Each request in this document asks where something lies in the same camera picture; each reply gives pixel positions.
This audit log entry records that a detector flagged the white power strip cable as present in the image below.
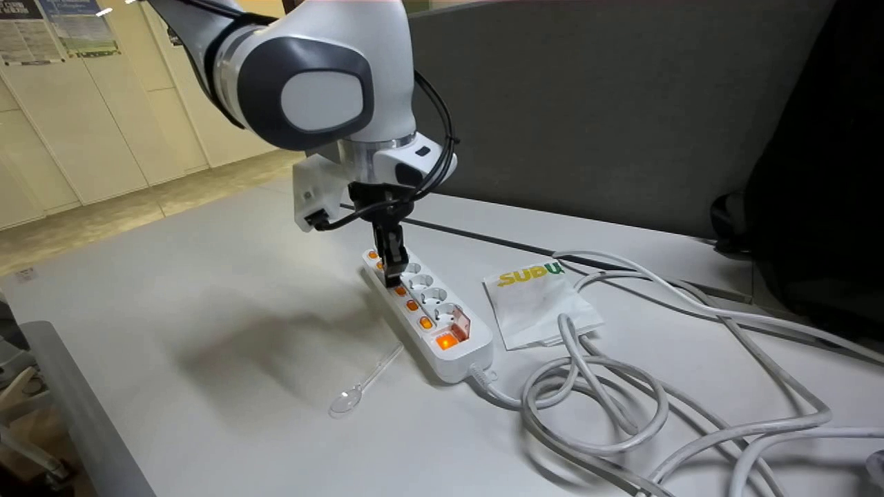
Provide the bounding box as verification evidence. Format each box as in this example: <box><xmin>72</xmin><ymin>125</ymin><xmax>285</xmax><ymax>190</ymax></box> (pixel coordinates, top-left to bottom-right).
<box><xmin>466</xmin><ymin>246</ymin><xmax>884</xmax><ymax>497</ymax></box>

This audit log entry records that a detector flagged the white multi-switch power strip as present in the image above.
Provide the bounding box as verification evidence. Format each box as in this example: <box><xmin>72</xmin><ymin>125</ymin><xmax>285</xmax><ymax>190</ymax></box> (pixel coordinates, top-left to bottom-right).
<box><xmin>355</xmin><ymin>246</ymin><xmax>495</xmax><ymax>387</ymax></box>

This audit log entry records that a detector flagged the white paper wall poster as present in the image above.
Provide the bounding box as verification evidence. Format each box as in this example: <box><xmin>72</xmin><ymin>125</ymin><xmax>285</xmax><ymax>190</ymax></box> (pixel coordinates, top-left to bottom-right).
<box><xmin>0</xmin><ymin>0</ymin><xmax>65</xmax><ymax>65</ymax></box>
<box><xmin>38</xmin><ymin>0</ymin><xmax>121</xmax><ymax>60</ymax></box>

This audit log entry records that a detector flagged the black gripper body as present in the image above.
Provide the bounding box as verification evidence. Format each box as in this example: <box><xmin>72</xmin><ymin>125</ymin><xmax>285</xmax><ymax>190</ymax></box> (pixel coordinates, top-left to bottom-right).
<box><xmin>346</xmin><ymin>180</ymin><xmax>415</xmax><ymax>223</ymax></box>

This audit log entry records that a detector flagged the white Subway napkin packet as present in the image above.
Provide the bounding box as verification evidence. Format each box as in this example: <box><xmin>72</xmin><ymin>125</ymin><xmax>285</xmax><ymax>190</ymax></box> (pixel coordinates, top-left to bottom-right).
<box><xmin>480</xmin><ymin>260</ymin><xmax>605</xmax><ymax>353</ymax></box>

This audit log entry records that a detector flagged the grey partition panel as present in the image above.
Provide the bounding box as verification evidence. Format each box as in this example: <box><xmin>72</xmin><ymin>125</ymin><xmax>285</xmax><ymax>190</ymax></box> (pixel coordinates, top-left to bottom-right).
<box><xmin>409</xmin><ymin>0</ymin><xmax>840</xmax><ymax>239</ymax></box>

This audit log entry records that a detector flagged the brown wooden furniture piece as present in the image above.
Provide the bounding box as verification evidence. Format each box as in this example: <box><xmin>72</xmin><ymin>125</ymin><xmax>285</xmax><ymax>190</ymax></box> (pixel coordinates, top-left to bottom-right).
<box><xmin>0</xmin><ymin>297</ymin><xmax>85</xmax><ymax>497</ymax></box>

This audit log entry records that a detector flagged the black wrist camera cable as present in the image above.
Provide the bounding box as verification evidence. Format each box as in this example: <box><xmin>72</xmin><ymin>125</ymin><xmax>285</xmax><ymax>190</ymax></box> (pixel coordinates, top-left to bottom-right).
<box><xmin>307</xmin><ymin>70</ymin><xmax>460</xmax><ymax>232</ymax></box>

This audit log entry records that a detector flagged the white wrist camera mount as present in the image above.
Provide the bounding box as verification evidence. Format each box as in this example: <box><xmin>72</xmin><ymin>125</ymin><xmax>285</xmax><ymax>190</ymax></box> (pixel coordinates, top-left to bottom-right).
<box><xmin>289</xmin><ymin>155</ymin><xmax>362</xmax><ymax>232</ymax></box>

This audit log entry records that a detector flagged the clear plastic spoon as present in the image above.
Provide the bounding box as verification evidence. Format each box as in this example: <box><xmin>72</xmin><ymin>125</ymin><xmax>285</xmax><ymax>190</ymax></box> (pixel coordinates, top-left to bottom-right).
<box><xmin>325</xmin><ymin>343</ymin><xmax>406</xmax><ymax>423</ymax></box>

